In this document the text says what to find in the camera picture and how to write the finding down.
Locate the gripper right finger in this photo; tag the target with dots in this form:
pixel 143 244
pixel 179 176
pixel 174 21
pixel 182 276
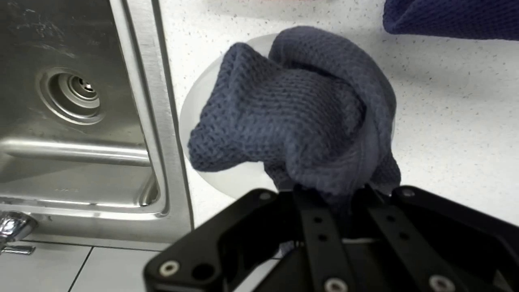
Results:
pixel 429 235

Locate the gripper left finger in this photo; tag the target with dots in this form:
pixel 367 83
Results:
pixel 247 235

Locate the grey waffle towel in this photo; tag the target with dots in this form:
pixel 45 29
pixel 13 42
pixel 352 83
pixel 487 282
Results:
pixel 300 113

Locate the dark blue towel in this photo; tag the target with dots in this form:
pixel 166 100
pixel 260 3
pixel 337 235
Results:
pixel 450 18

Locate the stainless steel sink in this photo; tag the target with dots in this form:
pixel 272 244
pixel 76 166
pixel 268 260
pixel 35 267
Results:
pixel 81 117

